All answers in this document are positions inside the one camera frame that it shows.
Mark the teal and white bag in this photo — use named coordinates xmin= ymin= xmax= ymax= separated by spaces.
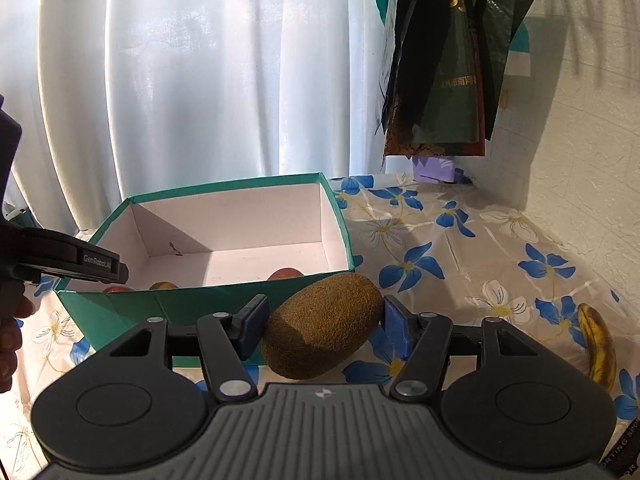
xmin=505 ymin=25 xmax=532 ymax=78

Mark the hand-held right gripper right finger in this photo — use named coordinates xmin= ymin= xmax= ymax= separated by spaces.
xmin=384 ymin=295 xmax=533 ymax=403

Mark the dark green plastic bag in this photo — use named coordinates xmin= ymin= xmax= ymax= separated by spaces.
xmin=400 ymin=0 xmax=482 ymax=143

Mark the brown kiwi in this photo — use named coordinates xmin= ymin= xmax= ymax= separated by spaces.
xmin=261 ymin=274 xmax=383 ymax=381

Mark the purple box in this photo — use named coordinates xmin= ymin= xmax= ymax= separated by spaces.
xmin=412 ymin=156 xmax=457 ymax=184

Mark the black plastic bag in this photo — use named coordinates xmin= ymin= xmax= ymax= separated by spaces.
xmin=475 ymin=0 xmax=543 ymax=141

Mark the black printed box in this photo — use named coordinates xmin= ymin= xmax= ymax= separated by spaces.
xmin=600 ymin=410 xmax=640 ymax=480

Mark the person's left hand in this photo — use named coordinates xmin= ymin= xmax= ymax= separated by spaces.
xmin=0 ymin=295 xmax=34 ymax=395

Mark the teal cardboard box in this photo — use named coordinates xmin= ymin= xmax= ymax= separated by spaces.
xmin=52 ymin=172 xmax=357 ymax=368

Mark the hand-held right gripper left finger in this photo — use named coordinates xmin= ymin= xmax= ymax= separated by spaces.
xmin=107 ymin=295 xmax=271 ymax=403

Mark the yellow banana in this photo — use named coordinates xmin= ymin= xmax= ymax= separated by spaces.
xmin=575 ymin=304 xmax=617 ymax=393

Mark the floral tablecloth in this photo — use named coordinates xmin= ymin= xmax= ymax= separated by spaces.
xmin=0 ymin=172 xmax=640 ymax=480

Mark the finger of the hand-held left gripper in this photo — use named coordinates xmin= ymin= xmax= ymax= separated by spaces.
xmin=12 ymin=227 xmax=130 ymax=283

